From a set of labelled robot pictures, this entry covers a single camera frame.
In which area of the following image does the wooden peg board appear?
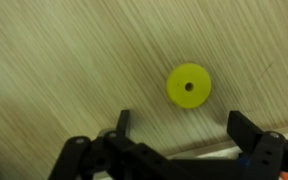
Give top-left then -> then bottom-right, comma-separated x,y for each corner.
168,124 -> 288,160

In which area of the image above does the yellow ring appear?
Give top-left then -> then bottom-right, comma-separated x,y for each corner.
165,63 -> 213,110

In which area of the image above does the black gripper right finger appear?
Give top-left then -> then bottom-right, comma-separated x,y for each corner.
227,111 -> 263,154

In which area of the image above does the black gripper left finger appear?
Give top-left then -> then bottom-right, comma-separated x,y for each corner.
116,110 -> 130,136

